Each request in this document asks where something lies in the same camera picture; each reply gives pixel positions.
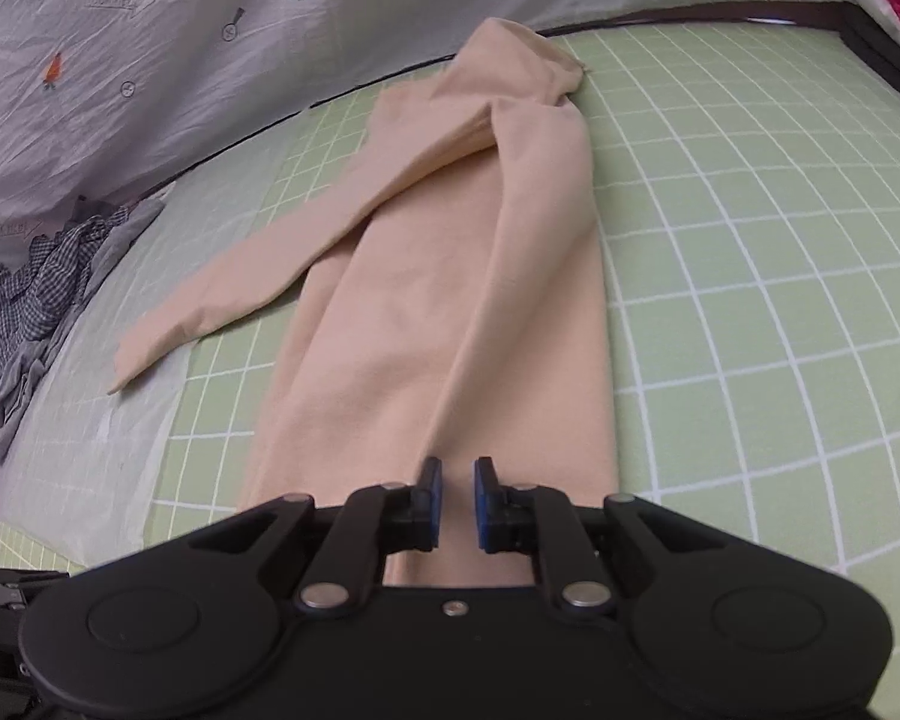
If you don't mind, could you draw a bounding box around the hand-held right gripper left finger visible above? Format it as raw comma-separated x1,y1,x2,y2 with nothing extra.
187,456,445,620

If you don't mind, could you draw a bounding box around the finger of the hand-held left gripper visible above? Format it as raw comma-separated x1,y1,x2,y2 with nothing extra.
0,568,70,612

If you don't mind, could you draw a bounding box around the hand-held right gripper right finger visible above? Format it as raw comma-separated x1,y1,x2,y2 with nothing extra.
474,456,728,620

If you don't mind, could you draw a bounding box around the beige long-sleeve top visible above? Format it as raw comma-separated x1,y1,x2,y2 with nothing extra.
107,17,622,590

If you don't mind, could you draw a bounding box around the grey sweatshirt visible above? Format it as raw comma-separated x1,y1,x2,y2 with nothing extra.
0,199,167,464

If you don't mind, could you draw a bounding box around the blue plaid shirt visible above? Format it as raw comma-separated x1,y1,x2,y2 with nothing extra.
0,214,132,387

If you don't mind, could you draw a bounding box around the grey carrot-print sheet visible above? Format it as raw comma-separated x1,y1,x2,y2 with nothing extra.
0,0,841,271

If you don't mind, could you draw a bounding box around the dark brown bed frame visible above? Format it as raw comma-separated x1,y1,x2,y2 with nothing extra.
540,1,900,121

